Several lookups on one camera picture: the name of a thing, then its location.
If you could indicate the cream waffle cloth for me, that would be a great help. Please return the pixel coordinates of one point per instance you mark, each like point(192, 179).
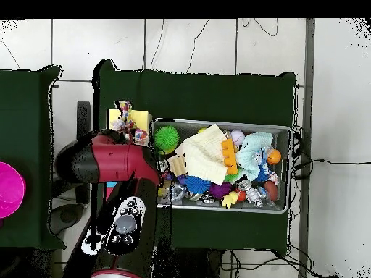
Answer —
point(203, 156)

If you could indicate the blue spiky ball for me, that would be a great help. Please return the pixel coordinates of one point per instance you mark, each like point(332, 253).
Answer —
point(197, 184)

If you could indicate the orange plastic compartment tray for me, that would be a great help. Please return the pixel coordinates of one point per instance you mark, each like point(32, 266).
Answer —
point(230, 157)

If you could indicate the colourful polka dot cloth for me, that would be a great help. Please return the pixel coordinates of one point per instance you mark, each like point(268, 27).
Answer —
point(126, 115)

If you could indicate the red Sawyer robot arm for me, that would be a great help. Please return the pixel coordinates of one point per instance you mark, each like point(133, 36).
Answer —
point(116, 162)

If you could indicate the wooden box with three holes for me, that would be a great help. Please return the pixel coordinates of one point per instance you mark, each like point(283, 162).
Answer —
point(142, 117)

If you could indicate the large green spiky ball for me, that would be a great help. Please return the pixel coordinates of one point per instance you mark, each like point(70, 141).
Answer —
point(166, 137)

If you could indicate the purple spiky ball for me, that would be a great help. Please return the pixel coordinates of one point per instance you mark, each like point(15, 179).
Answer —
point(220, 190)

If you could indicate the white baseball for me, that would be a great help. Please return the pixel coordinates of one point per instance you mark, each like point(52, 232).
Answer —
point(237, 137)

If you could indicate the dark green table cloth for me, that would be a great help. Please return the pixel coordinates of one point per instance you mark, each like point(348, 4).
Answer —
point(197, 95)

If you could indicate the mint green knitted cloth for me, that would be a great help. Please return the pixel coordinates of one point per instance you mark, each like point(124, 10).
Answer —
point(249, 156)

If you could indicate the silver toy robot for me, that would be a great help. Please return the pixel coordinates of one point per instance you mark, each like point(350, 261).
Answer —
point(251, 193)

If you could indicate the small orange basketball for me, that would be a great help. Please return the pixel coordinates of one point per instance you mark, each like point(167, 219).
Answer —
point(274, 156)

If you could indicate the small brown football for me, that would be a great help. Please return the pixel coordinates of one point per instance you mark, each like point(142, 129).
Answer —
point(271, 191)

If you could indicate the grey stand base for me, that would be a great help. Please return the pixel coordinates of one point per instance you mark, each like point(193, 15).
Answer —
point(66, 215)

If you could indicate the dark green side table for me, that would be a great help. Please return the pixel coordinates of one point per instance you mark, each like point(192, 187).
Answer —
point(23, 130)

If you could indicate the magenta round disc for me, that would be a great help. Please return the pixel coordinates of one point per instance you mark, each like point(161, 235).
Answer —
point(10, 189)

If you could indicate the black upright post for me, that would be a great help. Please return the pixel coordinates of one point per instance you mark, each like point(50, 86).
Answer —
point(83, 118)

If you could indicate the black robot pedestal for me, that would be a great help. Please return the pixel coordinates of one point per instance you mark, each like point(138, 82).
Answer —
point(191, 265)

